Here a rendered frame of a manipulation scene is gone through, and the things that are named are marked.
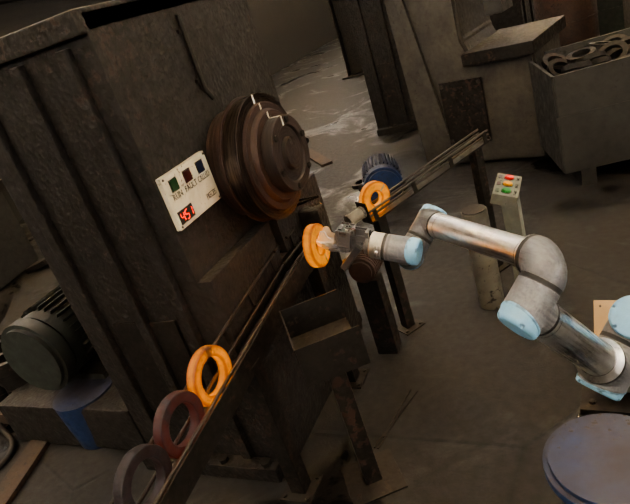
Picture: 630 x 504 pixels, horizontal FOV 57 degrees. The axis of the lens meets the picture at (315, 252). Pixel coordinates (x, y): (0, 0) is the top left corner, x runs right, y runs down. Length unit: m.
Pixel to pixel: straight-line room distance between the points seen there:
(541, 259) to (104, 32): 1.36
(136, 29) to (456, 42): 3.04
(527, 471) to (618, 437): 0.58
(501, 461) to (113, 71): 1.78
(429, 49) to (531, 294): 3.36
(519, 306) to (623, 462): 0.43
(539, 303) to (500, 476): 0.80
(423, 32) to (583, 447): 3.61
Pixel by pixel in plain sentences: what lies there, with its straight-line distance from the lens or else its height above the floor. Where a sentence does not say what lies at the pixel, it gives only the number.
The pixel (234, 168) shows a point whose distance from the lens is 2.01.
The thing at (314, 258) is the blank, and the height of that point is 0.81.
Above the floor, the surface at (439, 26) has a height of 1.10.
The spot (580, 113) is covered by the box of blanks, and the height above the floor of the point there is 0.48.
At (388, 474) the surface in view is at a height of 0.01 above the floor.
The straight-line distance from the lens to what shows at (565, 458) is 1.63.
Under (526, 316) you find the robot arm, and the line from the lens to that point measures 1.57.
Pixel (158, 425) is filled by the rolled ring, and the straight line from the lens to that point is 1.67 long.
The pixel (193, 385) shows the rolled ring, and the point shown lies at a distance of 1.76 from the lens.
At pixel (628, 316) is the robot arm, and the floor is 0.42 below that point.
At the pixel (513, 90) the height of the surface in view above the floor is 0.55.
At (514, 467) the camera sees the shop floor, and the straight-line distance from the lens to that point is 2.21.
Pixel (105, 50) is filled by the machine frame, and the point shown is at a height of 1.63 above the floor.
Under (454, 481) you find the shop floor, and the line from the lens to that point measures 2.19.
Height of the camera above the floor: 1.62
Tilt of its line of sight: 23 degrees down
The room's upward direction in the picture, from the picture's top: 19 degrees counter-clockwise
